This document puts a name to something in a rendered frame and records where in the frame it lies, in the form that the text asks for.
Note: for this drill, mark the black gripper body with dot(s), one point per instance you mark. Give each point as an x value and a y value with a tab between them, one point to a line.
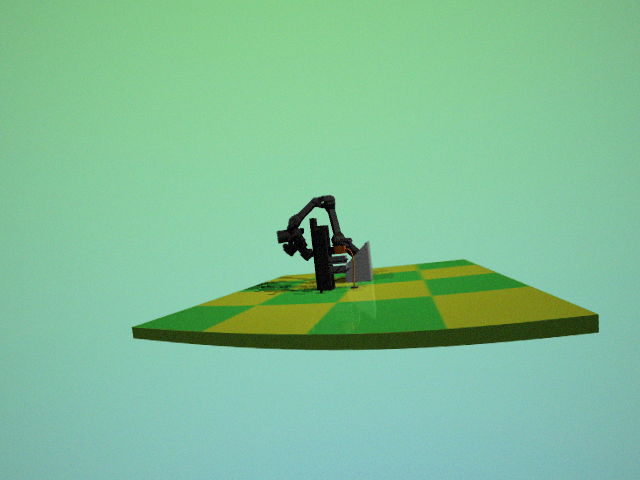
295	238

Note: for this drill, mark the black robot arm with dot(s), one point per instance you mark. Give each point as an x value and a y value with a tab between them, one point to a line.
294	222

